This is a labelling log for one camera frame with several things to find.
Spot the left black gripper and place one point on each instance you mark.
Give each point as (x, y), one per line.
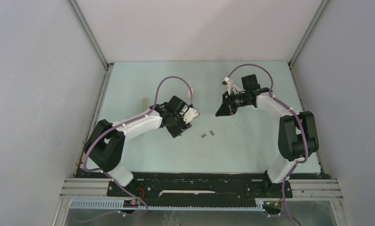
(176, 132)

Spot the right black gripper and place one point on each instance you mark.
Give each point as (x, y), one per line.
(227, 108)

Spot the small white staple box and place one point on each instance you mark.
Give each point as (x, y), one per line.
(189, 93)

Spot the beige stapler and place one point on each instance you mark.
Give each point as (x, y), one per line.
(145, 104)

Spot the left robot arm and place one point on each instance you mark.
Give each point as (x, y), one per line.
(104, 148)

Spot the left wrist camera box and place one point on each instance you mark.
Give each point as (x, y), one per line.
(189, 113)

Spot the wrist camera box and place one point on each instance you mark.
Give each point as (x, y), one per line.
(189, 113)
(231, 87)

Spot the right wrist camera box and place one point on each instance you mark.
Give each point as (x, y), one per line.
(231, 87)

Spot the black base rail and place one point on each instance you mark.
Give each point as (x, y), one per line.
(205, 189)

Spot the white cable duct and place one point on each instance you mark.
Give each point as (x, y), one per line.
(113, 204)

